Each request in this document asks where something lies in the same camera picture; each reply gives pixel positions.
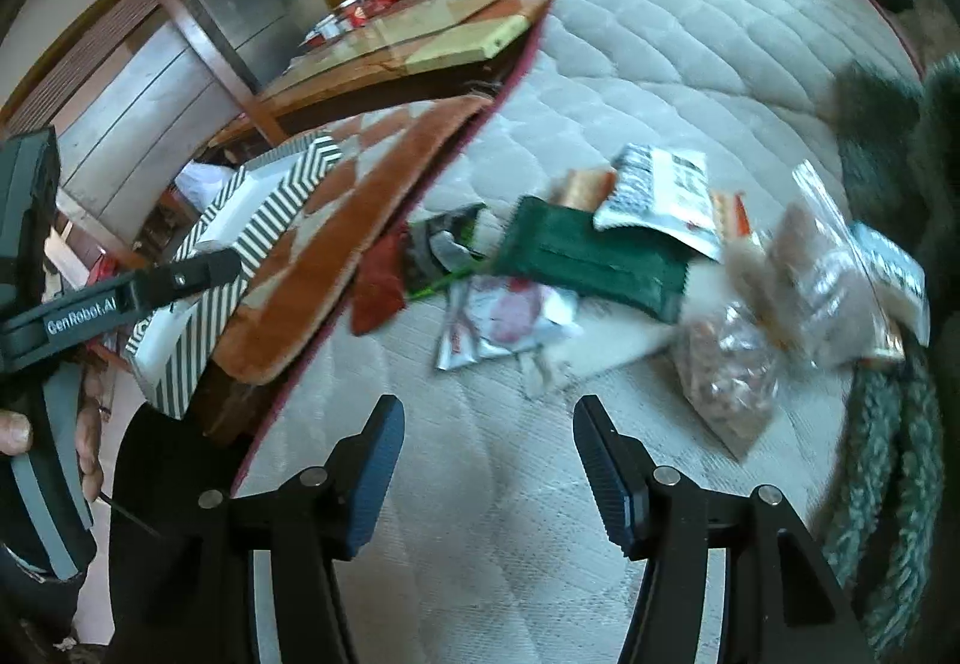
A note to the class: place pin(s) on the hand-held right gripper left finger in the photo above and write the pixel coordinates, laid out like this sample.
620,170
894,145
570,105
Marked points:
373,476

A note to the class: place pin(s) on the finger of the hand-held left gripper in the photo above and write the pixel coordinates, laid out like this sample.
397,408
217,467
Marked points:
191,274

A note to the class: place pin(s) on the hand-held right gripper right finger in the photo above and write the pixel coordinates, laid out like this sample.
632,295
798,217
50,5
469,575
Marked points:
609,480

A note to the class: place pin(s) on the striped white box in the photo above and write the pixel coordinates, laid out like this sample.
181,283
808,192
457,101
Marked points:
255,214

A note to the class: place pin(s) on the clear bag of nuts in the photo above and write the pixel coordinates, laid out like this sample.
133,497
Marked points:
724,379

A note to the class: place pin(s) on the silver red snack packet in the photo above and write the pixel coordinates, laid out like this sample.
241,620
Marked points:
495,319

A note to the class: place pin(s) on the black green snack packet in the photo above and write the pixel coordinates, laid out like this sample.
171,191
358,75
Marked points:
442,244

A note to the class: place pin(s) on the black white snack packet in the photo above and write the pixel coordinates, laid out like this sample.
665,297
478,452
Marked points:
660,192
892,274

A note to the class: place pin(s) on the clear bag of pastries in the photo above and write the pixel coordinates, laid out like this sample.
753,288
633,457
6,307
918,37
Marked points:
825,266

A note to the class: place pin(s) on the person's left hand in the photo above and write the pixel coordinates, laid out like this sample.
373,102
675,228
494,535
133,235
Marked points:
90,439

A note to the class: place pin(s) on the orange white checked blanket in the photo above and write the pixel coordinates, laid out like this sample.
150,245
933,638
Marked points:
360,184

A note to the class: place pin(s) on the grey metal cabinet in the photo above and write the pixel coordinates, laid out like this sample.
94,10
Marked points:
240,19

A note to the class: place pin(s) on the orange snack packet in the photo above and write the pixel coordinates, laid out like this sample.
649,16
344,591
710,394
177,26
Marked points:
581,188
731,214

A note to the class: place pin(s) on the wooden table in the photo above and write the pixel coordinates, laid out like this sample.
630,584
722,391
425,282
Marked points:
420,27

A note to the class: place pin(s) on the teal fuzzy garment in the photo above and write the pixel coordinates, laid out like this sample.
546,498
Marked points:
900,184

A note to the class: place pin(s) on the quilted white mattress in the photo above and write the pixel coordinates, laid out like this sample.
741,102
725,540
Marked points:
675,57

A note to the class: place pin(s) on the wooden chair frame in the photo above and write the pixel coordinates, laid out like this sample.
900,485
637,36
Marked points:
202,49

